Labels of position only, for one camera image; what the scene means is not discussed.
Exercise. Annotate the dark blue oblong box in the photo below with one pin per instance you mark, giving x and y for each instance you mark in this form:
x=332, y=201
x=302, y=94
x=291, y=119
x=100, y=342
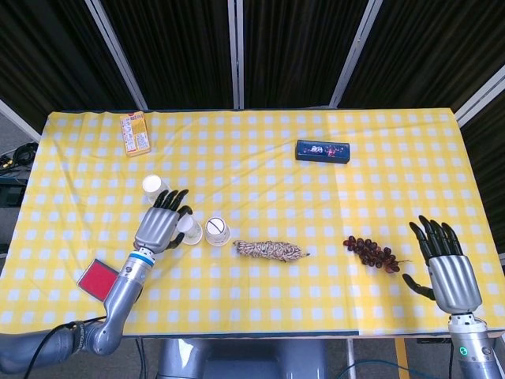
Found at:
x=322, y=151

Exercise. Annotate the yellow checkered tablecloth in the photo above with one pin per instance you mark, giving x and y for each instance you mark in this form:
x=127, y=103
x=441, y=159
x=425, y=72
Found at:
x=252, y=177

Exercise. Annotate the yellow snack box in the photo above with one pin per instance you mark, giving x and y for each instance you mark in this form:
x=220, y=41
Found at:
x=135, y=134

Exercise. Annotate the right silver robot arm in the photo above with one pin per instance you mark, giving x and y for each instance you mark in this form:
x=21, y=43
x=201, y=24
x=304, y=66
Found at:
x=473, y=351

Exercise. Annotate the white metal partition post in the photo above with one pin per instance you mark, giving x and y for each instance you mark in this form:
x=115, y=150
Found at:
x=19, y=120
x=118, y=57
x=236, y=51
x=355, y=55
x=479, y=100

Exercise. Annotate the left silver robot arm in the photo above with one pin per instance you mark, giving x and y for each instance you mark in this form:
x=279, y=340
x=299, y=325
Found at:
x=118, y=292

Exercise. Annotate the paper cup with green flower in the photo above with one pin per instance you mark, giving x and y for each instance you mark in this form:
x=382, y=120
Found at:
x=192, y=233

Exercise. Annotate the black-framed red square pad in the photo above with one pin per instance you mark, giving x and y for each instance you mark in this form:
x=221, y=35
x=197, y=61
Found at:
x=96, y=279

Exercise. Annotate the dark red grape bunch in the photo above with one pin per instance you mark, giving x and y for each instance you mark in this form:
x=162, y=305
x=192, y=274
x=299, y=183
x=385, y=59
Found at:
x=371, y=254

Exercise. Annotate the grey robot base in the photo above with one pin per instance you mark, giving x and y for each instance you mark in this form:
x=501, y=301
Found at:
x=236, y=363

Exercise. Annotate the paper cup with dark flower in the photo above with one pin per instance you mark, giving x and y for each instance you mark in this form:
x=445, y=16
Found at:
x=152, y=184

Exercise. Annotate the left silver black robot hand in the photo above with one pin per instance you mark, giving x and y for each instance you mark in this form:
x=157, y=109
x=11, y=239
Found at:
x=158, y=229

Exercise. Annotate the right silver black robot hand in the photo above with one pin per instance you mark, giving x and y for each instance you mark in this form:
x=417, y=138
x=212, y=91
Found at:
x=451, y=280

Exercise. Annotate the paper cup with black line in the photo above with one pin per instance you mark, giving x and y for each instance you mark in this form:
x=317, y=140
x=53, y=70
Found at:
x=218, y=232

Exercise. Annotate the dark ribbed partition panel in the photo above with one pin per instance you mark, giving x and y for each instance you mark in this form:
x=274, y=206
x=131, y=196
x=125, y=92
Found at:
x=173, y=47
x=47, y=51
x=438, y=43
x=296, y=47

